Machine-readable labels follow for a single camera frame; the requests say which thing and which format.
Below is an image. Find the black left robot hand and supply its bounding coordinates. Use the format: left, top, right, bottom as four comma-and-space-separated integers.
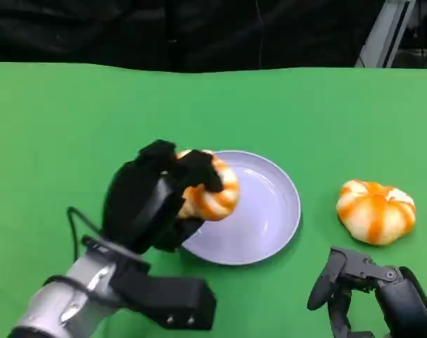
101, 139, 224, 254

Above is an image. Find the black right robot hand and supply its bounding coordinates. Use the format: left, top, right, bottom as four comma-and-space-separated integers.
307, 246, 427, 338

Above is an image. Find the orange and white bread roll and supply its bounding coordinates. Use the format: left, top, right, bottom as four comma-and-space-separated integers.
336, 179, 417, 246
175, 149, 241, 223

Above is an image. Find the lilac plate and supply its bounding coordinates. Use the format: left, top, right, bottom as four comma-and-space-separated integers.
180, 150, 302, 266

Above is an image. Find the green cloth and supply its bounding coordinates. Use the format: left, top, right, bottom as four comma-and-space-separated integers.
0, 61, 427, 338

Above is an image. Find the black backdrop curtain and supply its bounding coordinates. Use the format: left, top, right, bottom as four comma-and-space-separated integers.
0, 0, 427, 74

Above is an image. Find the black cable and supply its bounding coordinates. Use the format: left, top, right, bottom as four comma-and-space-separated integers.
66, 206, 105, 261

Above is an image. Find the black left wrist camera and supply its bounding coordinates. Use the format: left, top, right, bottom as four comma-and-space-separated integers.
81, 235, 217, 331

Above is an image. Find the grey metal frame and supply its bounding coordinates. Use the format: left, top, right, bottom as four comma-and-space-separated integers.
354, 0, 419, 68

